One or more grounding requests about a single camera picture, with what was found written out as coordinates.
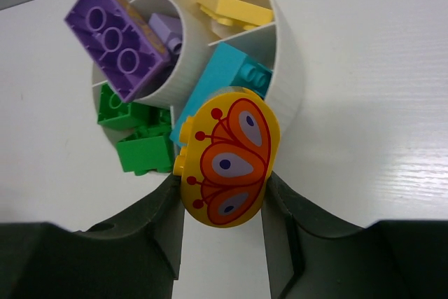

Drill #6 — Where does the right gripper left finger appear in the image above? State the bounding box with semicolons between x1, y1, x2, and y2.
1;175;184;298

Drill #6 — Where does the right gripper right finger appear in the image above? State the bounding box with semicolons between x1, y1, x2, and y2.
261;174;447;298

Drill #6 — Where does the white divided round container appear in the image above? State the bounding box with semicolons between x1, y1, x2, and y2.
91;0;306;177

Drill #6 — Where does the yellow butterfly lego piece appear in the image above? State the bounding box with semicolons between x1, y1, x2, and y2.
173;87;281;228

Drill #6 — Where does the yellow lego brick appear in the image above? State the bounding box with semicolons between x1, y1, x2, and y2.
196;0;274;31

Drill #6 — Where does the purple curved lego brick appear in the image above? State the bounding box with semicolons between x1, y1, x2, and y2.
65;0;171;102

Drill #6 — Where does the green square lego brick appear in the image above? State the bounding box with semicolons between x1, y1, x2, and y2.
97;83;150;131

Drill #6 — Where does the small green lego brick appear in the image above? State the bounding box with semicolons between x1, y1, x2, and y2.
116;126;174;176

